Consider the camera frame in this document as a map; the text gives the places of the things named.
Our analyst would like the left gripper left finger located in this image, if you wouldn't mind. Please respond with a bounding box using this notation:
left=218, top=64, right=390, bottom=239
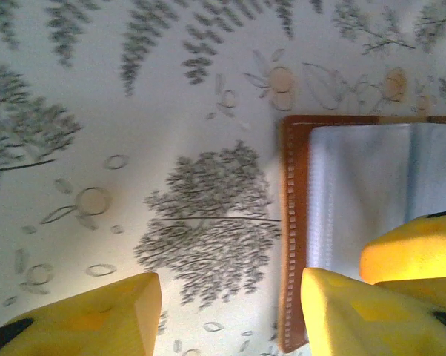
left=0, top=272, right=162, bottom=356

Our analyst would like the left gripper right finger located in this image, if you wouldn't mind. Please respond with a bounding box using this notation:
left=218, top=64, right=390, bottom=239
left=300, top=267, right=446, bottom=356

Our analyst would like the brown leather card holder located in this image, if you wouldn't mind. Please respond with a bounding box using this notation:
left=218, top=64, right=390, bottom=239
left=278, top=113, right=446, bottom=354

